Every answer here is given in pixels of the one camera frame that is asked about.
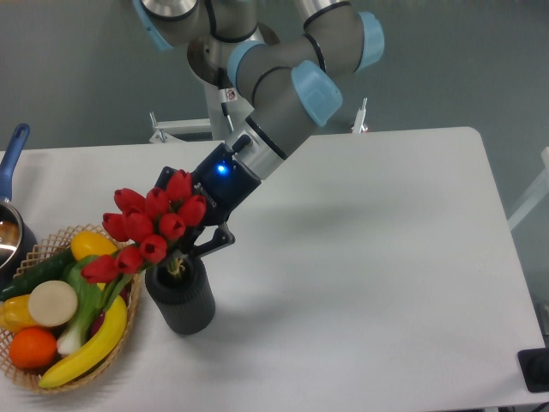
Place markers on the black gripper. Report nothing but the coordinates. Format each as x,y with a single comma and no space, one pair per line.
225,184

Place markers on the red tulip bouquet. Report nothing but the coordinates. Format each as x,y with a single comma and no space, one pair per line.
146,230

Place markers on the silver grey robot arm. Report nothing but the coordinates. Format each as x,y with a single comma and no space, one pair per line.
290,87

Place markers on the dark grey ribbed vase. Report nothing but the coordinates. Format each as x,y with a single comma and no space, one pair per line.
187,306

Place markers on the yellow lemon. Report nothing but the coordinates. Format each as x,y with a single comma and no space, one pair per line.
87,243

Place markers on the woven wicker basket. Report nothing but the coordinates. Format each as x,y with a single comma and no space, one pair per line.
55,335

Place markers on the green bok choy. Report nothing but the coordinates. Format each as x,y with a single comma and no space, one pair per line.
89,296

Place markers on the yellow banana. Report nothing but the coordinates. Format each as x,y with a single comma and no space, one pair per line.
92,352

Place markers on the green cucumber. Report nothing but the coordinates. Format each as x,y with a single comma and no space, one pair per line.
50,269

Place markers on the yellow bell pepper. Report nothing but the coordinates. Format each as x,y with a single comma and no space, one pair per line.
15,315

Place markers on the orange fruit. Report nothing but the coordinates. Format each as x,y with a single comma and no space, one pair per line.
33,348

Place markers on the black device at table edge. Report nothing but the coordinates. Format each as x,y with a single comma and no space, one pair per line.
534,365

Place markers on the white table clamp bracket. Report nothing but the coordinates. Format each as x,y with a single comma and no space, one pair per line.
198,130

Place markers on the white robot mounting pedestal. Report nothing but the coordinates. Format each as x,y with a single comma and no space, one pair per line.
226,109

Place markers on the blue handled saucepan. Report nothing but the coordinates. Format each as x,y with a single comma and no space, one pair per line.
17,239

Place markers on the white frame at right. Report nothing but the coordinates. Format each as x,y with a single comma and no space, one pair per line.
532,196

